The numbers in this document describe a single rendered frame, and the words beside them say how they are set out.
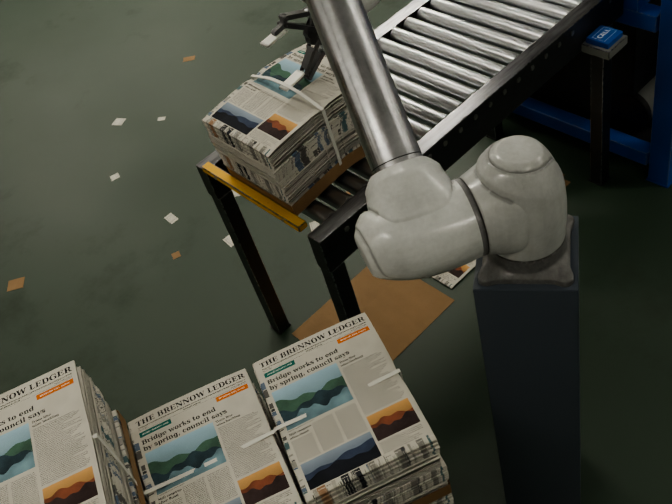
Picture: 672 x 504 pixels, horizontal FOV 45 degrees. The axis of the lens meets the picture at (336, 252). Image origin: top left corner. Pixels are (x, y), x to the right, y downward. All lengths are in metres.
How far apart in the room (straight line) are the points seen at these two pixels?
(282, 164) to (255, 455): 0.74
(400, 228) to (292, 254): 1.77
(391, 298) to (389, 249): 1.50
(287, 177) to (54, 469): 0.92
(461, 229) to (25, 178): 3.05
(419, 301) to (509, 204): 1.49
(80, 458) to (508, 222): 0.87
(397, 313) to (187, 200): 1.18
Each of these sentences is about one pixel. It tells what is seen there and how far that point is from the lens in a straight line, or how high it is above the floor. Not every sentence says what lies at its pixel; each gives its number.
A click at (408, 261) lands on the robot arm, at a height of 1.18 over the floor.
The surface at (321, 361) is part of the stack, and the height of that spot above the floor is 0.83.
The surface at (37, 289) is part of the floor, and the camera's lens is 3.61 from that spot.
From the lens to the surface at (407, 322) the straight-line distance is 2.87.
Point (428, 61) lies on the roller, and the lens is 2.58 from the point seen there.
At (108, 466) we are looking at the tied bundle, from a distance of 1.61.
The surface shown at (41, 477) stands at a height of 1.07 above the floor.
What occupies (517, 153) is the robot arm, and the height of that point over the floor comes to 1.27.
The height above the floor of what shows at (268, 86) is 1.04.
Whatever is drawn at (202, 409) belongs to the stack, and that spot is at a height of 0.83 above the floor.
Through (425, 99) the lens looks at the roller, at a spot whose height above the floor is 0.79.
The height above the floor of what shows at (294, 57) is 1.03.
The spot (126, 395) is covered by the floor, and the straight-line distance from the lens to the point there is 3.05.
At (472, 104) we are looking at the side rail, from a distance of 2.37.
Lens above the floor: 2.26
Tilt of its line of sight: 46 degrees down
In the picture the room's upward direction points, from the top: 18 degrees counter-clockwise
